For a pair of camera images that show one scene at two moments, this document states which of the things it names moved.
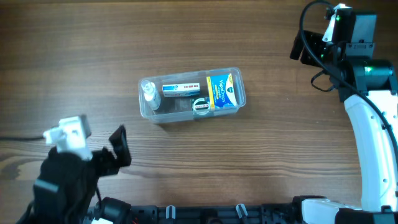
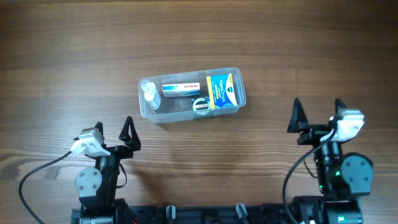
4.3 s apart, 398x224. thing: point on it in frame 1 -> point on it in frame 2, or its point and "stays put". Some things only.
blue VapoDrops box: x=221 y=91 stays put
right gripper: x=314 y=40 -> x=299 y=122
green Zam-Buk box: x=201 y=106 stays put
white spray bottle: x=150 y=94 stays put
